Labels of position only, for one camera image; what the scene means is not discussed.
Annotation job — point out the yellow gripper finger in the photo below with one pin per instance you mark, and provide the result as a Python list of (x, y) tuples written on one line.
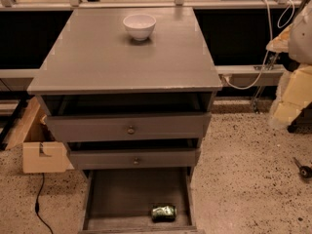
[(280, 44), (294, 93)]

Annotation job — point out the green soda can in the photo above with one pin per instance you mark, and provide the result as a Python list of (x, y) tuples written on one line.
[(163, 213)]

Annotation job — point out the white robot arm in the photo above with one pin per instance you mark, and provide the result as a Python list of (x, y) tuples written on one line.
[(300, 42)]

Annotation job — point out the top grey drawer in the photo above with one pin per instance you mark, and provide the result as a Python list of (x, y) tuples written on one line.
[(128, 127)]

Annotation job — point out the middle grey drawer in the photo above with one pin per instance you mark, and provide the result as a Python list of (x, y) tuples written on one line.
[(132, 159)]

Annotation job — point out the grey drawer cabinet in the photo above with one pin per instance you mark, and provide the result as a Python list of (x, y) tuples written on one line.
[(96, 68)]

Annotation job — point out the bottom grey open drawer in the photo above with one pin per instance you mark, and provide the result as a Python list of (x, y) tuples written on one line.
[(120, 202)]

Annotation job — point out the white ceramic bowl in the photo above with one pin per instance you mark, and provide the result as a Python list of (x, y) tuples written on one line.
[(139, 26)]

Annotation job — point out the black handled tool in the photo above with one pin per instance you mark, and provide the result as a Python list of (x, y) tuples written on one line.
[(304, 171)]

